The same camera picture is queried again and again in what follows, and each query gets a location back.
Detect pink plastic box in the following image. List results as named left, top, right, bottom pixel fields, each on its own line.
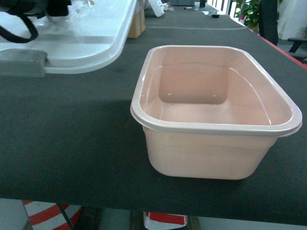
left=130, top=45, right=303, bottom=180

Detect white plastic box lid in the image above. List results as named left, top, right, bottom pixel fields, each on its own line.
left=0, top=0, right=137, bottom=77

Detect cardboard box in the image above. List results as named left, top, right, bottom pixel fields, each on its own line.
left=127, top=10, right=145, bottom=39

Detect green potted plant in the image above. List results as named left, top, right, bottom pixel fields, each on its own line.
left=233, top=0, right=259, bottom=28

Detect black cable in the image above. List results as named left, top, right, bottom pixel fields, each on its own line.
left=0, top=11, right=39, bottom=44

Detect red white traffic cone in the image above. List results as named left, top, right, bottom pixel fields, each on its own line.
left=143, top=212, right=188, bottom=230

